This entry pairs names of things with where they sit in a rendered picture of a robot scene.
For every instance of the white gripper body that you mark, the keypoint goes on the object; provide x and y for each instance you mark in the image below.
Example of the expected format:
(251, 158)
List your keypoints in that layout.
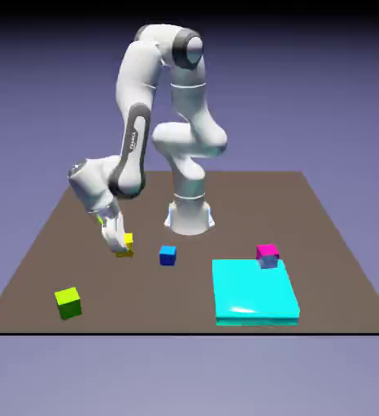
(113, 232)

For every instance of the small yellow cube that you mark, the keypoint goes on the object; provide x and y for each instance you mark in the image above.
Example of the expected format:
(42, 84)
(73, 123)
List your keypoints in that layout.
(128, 242)

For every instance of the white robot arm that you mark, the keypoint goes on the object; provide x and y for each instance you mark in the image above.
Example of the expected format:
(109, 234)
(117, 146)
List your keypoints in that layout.
(189, 130)

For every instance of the small blue cube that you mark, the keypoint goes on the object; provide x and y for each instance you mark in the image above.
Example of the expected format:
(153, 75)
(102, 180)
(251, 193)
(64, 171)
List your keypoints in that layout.
(167, 255)

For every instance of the small lime green cube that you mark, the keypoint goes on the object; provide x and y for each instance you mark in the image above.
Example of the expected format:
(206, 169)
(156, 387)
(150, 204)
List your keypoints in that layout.
(68, 303)

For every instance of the small magenta cube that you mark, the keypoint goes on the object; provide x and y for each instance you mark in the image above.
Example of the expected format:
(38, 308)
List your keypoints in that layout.
(267, 255)

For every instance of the large cyan box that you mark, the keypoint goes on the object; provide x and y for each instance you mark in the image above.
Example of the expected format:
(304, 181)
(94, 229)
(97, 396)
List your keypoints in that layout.
(253, 292)

